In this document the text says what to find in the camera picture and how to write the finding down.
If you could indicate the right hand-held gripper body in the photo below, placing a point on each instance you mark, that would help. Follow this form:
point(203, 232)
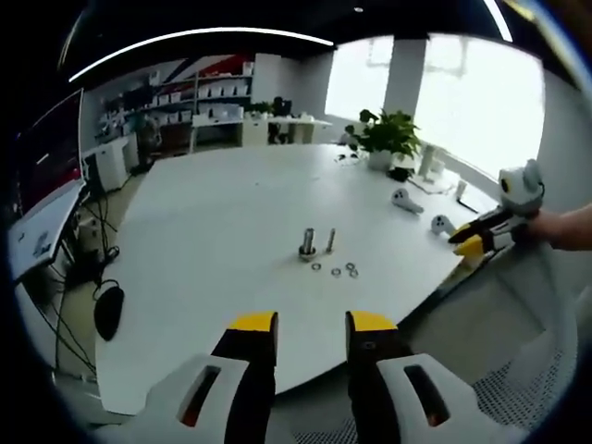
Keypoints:
point(522, 189)

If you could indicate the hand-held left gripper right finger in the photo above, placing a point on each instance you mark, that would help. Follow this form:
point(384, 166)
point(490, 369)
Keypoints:
point(374, 374)

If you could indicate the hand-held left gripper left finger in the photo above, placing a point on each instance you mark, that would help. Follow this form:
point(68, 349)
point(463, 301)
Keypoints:
point(250, 379)

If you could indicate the thin threaded metal stud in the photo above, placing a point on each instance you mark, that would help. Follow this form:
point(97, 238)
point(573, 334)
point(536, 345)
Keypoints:
point(330, 240)

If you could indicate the thick threaded metal stud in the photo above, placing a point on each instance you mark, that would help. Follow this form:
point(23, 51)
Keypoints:
point(307, 238)

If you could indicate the white handheld controller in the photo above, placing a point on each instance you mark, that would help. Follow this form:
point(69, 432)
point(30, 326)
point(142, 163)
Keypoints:
point(439, 225)
point(407, 199)

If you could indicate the grey mesh office chair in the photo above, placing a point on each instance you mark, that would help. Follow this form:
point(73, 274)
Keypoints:
point(518, 305)

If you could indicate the white bottle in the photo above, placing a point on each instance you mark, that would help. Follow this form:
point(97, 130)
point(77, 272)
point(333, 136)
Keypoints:
point(427, 159)

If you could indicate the small black device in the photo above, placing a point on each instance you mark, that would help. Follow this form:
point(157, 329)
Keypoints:
point(398, 175)

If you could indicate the green potted plant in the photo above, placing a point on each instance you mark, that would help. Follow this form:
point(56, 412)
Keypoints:
point(393, 134)

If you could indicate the black computer mouse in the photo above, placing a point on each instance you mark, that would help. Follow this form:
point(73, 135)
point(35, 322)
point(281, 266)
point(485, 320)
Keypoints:
point(108, 314)

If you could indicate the small black monitor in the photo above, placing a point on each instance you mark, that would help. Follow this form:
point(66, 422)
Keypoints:
point(282, 106)

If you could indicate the white counter desk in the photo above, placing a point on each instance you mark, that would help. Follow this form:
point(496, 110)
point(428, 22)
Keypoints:
point(254, 131)

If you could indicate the small potted plant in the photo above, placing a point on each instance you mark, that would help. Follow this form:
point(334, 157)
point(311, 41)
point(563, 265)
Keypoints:
point(260, 110)

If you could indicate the white cabinet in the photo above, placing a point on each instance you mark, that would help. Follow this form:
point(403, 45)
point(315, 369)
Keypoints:
point(113, 164)

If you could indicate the white standing desk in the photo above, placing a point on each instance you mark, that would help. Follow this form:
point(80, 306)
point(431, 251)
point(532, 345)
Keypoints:
point(41, 231)

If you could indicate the shelf unit with white boxes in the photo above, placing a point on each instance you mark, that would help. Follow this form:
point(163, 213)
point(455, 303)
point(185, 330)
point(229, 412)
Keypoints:
point(217, 90)

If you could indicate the large dark monitor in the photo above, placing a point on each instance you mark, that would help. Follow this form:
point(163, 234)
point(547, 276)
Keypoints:
point(46, 152)

